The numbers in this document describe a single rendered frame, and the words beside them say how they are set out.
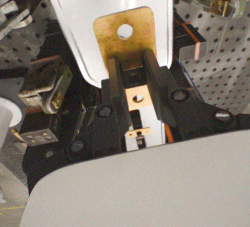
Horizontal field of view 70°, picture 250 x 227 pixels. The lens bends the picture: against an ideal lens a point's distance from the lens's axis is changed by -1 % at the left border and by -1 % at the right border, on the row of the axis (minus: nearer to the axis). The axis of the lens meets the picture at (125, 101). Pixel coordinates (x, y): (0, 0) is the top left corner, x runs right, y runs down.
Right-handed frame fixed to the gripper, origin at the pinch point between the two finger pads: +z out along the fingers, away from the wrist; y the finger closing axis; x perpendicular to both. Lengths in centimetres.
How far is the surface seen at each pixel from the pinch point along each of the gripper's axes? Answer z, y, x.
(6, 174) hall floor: 128, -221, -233
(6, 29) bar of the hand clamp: 15.8, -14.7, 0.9
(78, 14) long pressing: 27.2, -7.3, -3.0
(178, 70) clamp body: 45, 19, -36
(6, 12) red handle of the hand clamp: 19.8, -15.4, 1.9
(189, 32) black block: 33.7, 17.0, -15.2
